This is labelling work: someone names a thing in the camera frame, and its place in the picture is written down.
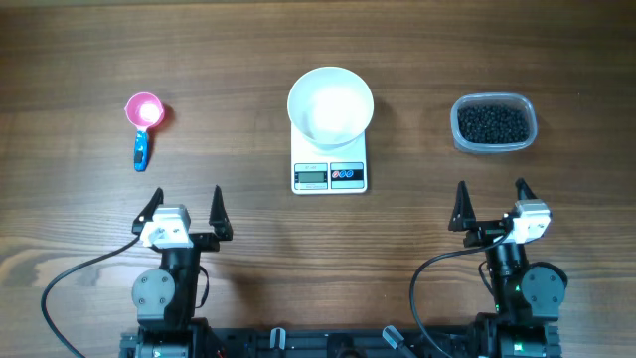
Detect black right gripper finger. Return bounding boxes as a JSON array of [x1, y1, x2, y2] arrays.
[[515, 178, 537, 200], [448, 181, 476, 232]]

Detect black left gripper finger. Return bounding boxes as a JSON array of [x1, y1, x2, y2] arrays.
[[209, 185, 233, 241], [131, 187, 164, 235]]

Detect pink scoop blue handle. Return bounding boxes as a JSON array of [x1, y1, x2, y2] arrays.
[[124, 92, 165, 172]]

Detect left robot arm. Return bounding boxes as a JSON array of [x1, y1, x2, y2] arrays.
[[119, 187, 234, 358]]

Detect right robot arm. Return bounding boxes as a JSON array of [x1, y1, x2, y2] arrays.
[[448, 178, 568, 357]]

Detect white digital kitchen scale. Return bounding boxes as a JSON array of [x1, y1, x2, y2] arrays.
[[290, 125, 369, 195]]

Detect white bowl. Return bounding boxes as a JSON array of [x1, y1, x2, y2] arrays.
[[286, 67, 375, 147]]

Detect black beans in container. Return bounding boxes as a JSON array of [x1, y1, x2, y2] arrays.
[[458, 104, 530, 144]]

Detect clear plastic bean container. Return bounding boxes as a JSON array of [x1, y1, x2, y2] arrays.
[[450, 92, 538, 154]]

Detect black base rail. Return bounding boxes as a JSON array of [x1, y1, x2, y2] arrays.
[[119, 326, 562, 358]]

